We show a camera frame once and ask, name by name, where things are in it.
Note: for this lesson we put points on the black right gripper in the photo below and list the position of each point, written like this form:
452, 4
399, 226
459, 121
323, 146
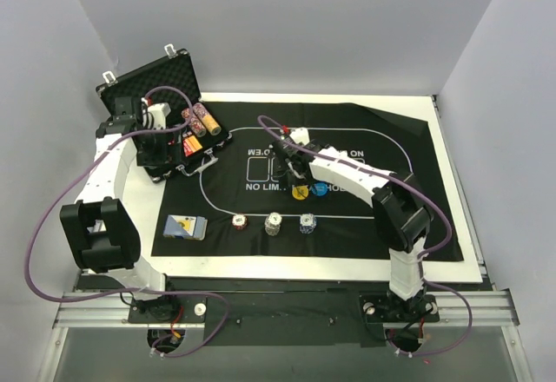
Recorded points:
284, 169

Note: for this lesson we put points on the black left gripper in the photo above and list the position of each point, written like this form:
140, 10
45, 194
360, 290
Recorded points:
153, 156

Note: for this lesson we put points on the yellow dealer button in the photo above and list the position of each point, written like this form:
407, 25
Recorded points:
300, 193

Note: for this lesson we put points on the blue blind button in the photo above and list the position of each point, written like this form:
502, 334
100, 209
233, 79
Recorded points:
319, 189

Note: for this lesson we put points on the red poker chip stack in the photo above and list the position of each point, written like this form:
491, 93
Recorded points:
239, 221

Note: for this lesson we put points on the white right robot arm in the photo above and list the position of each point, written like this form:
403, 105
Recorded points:
402, 221

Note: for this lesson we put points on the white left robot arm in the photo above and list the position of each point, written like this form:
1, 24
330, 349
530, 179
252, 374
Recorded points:
101, 235

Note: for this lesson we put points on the red yellow card box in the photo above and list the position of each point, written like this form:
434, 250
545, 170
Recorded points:
191, 145

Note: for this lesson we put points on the dark red chip roll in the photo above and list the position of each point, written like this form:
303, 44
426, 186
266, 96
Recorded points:
195, 125

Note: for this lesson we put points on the blue poker chip stack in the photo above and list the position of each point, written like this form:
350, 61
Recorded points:
307, 223

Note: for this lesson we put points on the tan chip roll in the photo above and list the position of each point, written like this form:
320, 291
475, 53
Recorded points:
206, 118

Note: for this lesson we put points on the grey poker chip stack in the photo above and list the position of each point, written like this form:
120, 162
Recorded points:
272, 224

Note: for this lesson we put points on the black aluminium poker case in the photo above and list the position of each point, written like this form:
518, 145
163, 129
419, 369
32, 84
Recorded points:
159, 95

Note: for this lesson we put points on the blue playing card deck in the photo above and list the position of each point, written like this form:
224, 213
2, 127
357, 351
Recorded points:
185, 227

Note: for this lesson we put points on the white table board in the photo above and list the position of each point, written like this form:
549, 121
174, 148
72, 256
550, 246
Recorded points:
142, 199

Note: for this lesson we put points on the aluminium mounting rail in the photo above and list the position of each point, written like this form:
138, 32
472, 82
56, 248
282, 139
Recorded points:
489, 308

